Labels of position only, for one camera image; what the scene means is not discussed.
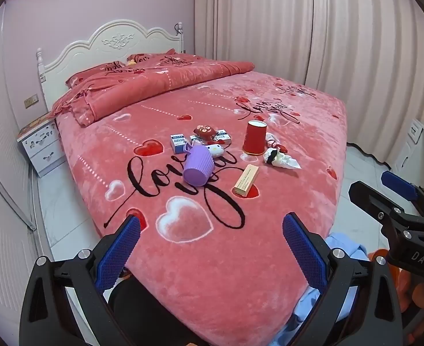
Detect red paper cup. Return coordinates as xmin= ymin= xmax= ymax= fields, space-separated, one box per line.
xmin=242 ymin=119 xmax=268 ymax=157

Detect light blue shirt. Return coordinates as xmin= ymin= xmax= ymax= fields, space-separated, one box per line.
xmin=280 ymin=232 xmax=368 ymax=346

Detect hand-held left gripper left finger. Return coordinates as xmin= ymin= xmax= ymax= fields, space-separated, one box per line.
xmin=19 ymin=214 xmax=142 ymax=346

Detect white carved headboard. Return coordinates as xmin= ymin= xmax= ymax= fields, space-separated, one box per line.
xmin=35 ymin=19 xmax=184 ymax=113

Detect brown bear toy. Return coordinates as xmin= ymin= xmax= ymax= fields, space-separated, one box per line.
xmin=193 ymin=124 xmax=216 ymax=141

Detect purple ribbed cup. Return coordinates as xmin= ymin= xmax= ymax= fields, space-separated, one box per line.
xmin=182 ymin=142 xmax=214 ymax=187

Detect pink printed pillow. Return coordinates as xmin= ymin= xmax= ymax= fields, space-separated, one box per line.
xmin=127 ymin=50 xmax=179 ymax=66

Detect white nightstand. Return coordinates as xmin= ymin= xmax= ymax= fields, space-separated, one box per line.
xmin=16 ymin=111 xmax=67 ymax=178

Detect beige curtain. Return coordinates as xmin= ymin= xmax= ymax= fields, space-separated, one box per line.
xmin=194 ymin=0 xmax=424 ymax=152

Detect black white wrapper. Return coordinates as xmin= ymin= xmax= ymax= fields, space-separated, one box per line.
xmin=263 ymin=149 xmax=281 ymax=167

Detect black pants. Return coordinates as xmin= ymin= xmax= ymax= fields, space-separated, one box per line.
xmin=108 ymin=277 xmax=200 ymax=346

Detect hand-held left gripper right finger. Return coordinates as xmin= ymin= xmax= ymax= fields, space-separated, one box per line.
xmin=283 ymin=212 xmax=404 ymax=346

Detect pink quilt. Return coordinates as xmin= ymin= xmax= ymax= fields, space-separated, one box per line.
xmin=51 ymin=53 xmax=256 ymax=128

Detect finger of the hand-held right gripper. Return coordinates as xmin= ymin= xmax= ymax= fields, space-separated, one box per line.
xmin=349 ymin=180 xmax=413 ymax=232
xmin=381 ymin=171 xmax=424 ymax=221

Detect beige cardboard box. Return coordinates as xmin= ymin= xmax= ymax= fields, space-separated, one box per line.
xmin=232 ymin=164 xmax=260 ymax=197

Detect white cat toy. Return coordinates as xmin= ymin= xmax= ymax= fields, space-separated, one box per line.
xmin=206 ymin=143 xmax=225 ymax=159

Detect white cabinet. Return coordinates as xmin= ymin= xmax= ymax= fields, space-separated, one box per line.
xmin=392 ymin=117 xmax=424 ymax=178

